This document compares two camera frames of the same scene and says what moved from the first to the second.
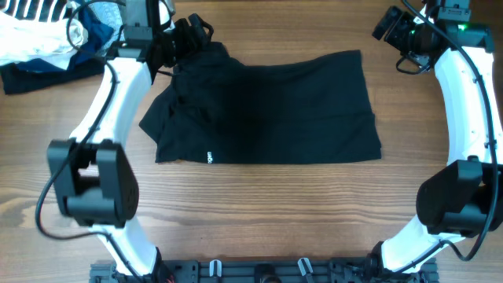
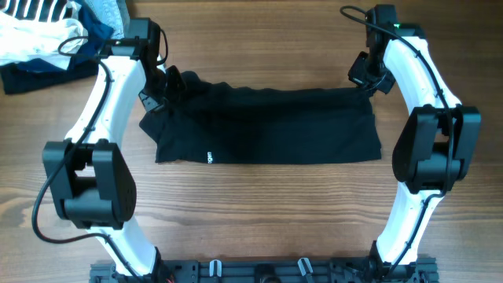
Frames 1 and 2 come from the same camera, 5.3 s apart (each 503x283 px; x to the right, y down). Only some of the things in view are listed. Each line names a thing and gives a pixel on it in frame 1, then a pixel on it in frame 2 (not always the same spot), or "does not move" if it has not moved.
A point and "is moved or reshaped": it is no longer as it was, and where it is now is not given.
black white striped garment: (38, 10) does not move
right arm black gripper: (402, 21) → (355, 75)
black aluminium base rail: (266, 270) does not move
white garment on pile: (53, 42) does not move
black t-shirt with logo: (218, 109) is moved or reshaped
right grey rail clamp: (301, 266) does not move
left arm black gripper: (190, 45) → (178, 88)
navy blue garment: (97, 34) does not move
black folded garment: (13, 80) does not move
